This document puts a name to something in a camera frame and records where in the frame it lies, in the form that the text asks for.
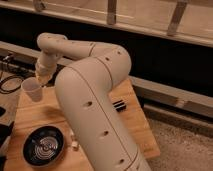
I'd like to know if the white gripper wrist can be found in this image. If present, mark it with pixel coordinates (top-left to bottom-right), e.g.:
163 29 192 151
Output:
35 53 58 86

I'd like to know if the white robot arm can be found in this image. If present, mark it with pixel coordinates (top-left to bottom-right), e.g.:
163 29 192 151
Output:
36 33 151 171

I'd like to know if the wooden table board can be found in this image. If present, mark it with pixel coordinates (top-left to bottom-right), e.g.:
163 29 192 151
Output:
4 79 160 171

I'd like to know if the black object at left edge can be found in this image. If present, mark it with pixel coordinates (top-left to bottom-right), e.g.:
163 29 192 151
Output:
0 106 15 149

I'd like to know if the black bowl with spiral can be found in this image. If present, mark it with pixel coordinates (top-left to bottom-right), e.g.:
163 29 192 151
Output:
23 126 64 167

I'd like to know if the white plastic bottle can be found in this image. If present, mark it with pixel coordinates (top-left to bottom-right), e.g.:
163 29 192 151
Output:
70 130 79 151

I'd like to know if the black striped box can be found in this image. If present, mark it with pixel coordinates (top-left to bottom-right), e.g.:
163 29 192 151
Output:
113 100 126 112

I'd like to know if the black coiled cable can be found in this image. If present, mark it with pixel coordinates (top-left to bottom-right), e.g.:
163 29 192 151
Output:
0 74 25 95

